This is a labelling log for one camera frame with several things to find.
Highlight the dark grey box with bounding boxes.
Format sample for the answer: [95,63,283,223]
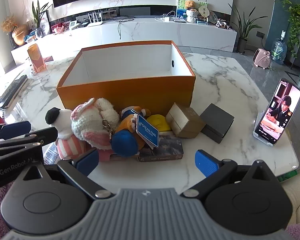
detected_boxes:
[199,103,235,144]

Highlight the black cable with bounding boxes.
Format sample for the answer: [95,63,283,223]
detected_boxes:
[117,16,135,40]

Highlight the potted long-leaf plant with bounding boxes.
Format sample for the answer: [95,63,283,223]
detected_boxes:
[227,4,258,53]

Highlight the orange cardboard box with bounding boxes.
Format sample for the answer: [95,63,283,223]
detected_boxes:
[56,40,196,110]

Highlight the white router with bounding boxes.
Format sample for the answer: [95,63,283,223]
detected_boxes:
[86,10,104,27]

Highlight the purple fuzzy garment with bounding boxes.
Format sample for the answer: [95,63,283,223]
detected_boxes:
[0,180,18,240]

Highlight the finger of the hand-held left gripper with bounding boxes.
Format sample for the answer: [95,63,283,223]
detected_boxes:
[0,127,58,157]
[0,121,32,142]

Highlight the tall plant glass vase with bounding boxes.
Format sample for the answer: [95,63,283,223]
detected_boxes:
[31,0,53,39]

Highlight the yellow tape measure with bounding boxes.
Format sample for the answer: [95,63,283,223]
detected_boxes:
[147,114,172,132]

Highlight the white ceramic pot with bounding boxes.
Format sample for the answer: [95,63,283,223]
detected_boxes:
[186,9,199,23]

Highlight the orange plush blue hat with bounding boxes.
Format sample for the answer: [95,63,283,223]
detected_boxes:
[111,106,160,158]

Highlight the small brown cardboard box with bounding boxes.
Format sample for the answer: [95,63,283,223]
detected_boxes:
[165,102,206,138]

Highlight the white marble tv cabinet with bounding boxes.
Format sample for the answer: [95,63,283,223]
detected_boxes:
[11,17,238,58]

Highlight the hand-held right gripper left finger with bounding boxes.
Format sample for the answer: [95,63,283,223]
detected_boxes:
[22,149,115,201]

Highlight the white phone stand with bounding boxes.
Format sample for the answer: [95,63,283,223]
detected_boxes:
[252,112,278,147]

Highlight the white plush pink striped dress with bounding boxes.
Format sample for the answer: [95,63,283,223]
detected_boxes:
[45,107,90,160]

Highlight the trailing green vine plant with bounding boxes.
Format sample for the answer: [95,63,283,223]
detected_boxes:
[280,0,300,58]

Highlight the black keyboard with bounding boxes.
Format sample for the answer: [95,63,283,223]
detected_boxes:
[0,74,28,103]

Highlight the pink space heater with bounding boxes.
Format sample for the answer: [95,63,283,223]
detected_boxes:
[252,48,272,69]

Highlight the white pink crochet bunny plush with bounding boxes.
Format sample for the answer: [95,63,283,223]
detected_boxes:
[70,97,120,147]

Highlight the beige chair seat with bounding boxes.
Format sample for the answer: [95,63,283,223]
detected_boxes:
[281,177,300,228]

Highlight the gold vase dried flowers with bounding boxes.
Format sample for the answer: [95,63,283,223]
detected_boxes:
[0,15,29,46]

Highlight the red and gold box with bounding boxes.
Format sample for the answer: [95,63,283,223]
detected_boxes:
[27,43,47,73]

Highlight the smartphone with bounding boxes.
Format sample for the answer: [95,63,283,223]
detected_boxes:
[255,78,300,145]

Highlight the green floral painting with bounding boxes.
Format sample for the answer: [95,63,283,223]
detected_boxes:
[176,0,208,19]

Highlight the blue water jug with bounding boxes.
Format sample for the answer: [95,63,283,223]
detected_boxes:
[271,30,288,65]

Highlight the red patterned box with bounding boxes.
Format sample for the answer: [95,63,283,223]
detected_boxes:
[51,22,65,34]

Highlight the dark printed card box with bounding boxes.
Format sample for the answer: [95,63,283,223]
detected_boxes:
[139,131,184,162]

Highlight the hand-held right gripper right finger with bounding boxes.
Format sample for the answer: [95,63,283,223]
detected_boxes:
[181,149,280,198]

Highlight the white cream tube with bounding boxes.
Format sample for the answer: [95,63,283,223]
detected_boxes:
[44,145,61,166]

